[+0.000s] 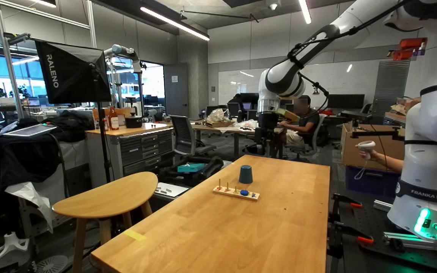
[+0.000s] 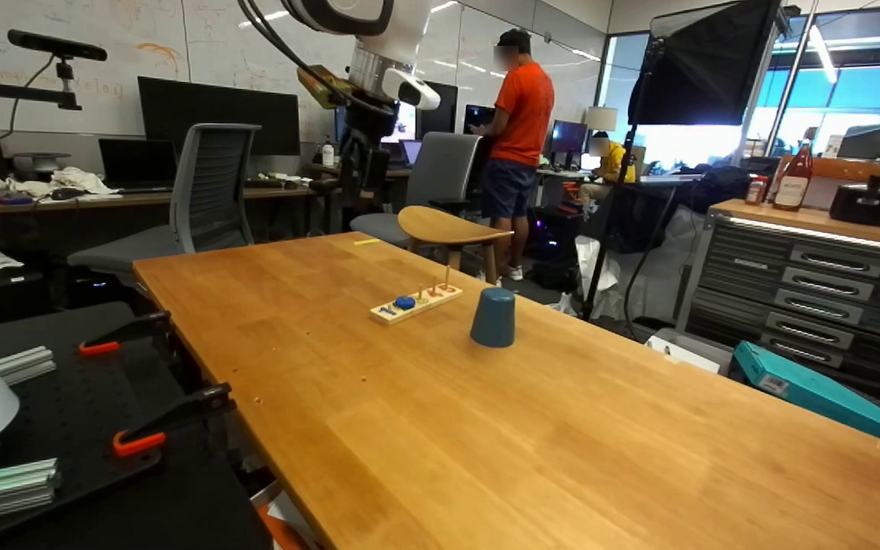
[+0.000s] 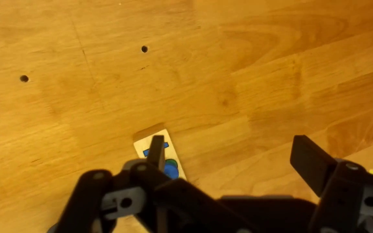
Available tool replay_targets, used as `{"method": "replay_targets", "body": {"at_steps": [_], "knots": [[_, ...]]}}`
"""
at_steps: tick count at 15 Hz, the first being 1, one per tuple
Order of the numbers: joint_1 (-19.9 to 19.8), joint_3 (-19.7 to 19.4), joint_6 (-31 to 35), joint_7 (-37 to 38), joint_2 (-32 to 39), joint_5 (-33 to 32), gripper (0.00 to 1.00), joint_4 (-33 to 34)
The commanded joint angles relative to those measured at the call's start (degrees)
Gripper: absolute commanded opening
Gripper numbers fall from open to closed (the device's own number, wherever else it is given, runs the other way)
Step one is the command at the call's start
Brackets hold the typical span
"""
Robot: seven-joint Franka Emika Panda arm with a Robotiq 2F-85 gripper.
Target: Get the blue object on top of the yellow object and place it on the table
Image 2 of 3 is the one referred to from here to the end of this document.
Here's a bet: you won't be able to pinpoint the row of monitors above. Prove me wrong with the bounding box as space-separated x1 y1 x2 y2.
463 104 590 170

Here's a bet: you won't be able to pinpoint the grey padded office chair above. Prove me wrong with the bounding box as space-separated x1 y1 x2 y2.
349 131 484 248

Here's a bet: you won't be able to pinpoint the window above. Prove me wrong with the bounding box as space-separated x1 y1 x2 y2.
600 6 880 173

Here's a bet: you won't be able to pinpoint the white cloth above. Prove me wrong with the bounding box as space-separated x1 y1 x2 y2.
0 166 121 202

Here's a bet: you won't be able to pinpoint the black pot with lid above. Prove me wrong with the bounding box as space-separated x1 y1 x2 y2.
829 174 880 228

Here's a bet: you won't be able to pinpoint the wooden desk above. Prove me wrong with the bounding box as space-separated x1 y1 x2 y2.
0 186 320 253

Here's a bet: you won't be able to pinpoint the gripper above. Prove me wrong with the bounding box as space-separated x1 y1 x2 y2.
338 95 400 213

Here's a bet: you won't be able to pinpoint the large black monitor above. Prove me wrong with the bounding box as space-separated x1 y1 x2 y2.
137 76 303 158

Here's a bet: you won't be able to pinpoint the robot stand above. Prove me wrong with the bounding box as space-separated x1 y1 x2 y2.
0 301 274 550

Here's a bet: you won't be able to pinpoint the glass bottle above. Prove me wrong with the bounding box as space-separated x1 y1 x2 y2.
772 138 814 212

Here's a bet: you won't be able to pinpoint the wooden peg board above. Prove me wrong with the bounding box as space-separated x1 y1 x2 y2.
369 266 464 327

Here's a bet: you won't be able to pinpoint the grey mesh office chair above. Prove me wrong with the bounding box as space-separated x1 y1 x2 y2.
67 122 263 290

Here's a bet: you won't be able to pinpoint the wooden stool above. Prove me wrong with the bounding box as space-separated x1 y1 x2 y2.
396 205 516 286

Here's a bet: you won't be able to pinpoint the grey drawer cabinet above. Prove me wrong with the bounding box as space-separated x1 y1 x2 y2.
675 198 880 419

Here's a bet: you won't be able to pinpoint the person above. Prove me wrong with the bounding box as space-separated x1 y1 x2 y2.
470 27 556 283
578 131 638 204

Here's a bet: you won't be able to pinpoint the white box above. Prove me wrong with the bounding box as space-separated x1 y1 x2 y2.
644 328 723 376

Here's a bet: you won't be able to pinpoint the blue cup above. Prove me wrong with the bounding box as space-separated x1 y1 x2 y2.
470 287 517 349

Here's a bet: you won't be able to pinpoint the black orange spring clamp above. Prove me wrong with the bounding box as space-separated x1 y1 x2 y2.
77 310 174 358
112 383 235 459

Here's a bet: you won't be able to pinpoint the whiteboard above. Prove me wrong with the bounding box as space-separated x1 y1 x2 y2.
0 0 609 146

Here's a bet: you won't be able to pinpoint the teal cardboard box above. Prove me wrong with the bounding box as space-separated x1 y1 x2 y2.
730 340 880 458

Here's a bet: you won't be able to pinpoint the camera on mount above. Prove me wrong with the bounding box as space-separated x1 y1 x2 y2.
0 29 109 112

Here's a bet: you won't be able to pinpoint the softbox light on stand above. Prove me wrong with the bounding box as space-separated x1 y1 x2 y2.
581 0 786 323

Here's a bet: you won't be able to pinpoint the black laptop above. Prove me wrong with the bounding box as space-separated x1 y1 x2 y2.
97 137 180 195

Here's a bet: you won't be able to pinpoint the aluminium extrusion bars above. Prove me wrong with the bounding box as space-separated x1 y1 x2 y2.
0 458 62 524
0 345 57 386

